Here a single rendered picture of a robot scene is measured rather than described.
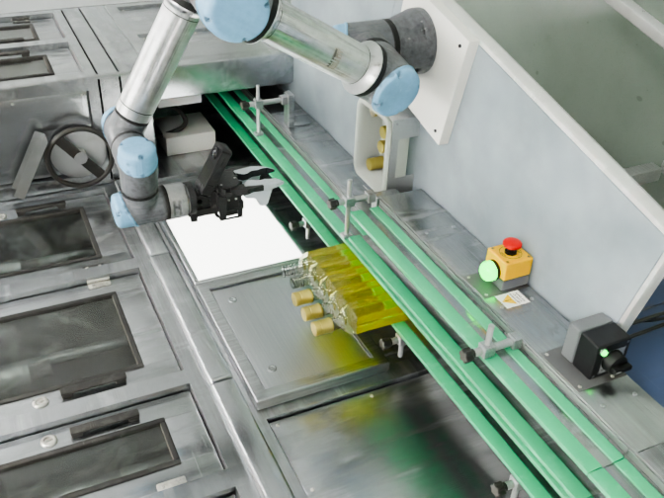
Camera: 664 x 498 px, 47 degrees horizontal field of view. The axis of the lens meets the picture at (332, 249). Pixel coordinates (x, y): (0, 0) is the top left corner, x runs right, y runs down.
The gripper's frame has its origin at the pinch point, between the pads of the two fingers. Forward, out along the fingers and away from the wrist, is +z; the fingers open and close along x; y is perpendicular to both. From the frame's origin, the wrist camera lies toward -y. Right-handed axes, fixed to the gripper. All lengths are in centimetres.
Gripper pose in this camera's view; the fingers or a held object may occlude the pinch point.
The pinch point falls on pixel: (273, 174)
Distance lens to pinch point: 170.8
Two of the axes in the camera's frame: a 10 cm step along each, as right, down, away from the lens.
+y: -0.4, 8.3, 5.6
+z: 9.0, -2.1, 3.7
